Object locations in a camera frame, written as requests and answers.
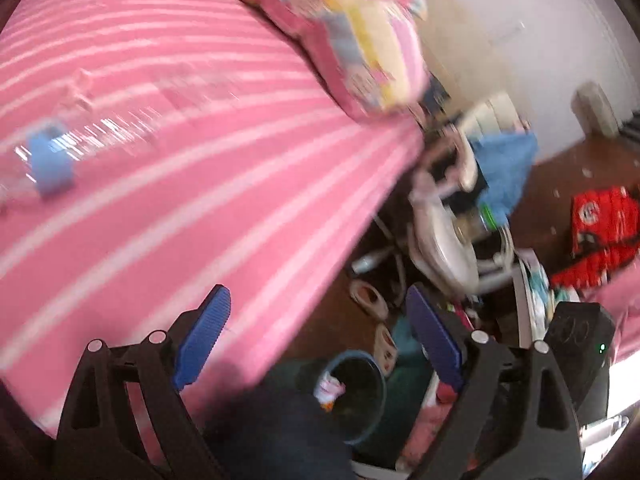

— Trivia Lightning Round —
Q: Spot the jar with green lid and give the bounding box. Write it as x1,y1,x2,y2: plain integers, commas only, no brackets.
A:
457,204,502,242

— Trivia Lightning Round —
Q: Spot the pale pink strap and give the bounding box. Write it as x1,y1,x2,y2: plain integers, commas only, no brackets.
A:
410,135,476,201

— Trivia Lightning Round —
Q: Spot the pink slipper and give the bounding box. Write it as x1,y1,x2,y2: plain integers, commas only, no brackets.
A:
374,324,399,377
349,281,390,322

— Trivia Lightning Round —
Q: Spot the red printed pack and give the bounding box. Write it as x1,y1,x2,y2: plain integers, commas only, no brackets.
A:
549,185,640,290

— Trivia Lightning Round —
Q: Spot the clear plastic bottle blue label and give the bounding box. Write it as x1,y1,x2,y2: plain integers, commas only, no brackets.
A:
0,67,168,213

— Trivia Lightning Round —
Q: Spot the light blue cloth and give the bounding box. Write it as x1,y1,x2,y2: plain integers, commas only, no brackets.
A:
471,131,542,225

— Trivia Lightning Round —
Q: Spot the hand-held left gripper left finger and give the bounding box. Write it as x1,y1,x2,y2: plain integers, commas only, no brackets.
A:
55,283,232,480

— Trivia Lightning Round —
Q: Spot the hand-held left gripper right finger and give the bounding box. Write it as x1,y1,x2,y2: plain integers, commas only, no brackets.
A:
404,282,586,480

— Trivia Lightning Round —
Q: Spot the pink striped bed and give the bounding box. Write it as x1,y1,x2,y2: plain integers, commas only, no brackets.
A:
0,0,427,443

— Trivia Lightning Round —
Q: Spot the pink cartoon print quilt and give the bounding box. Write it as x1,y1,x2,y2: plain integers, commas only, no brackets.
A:
192,0,432,122

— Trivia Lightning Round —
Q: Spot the dark blue pillow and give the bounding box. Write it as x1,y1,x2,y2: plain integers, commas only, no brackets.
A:
424,76,452,113

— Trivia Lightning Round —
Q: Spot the blue trash bin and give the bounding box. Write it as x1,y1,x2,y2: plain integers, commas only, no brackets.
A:
314,349,389,445

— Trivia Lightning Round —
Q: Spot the white chair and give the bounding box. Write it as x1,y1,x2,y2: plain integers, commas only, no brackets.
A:
407,94,528,298

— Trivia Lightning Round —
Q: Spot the person's leg in jeans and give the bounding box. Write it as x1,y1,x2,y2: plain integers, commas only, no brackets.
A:
202,367,353,480

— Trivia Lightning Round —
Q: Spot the white floor appliance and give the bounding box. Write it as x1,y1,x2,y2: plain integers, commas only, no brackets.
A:
571,81,619,137

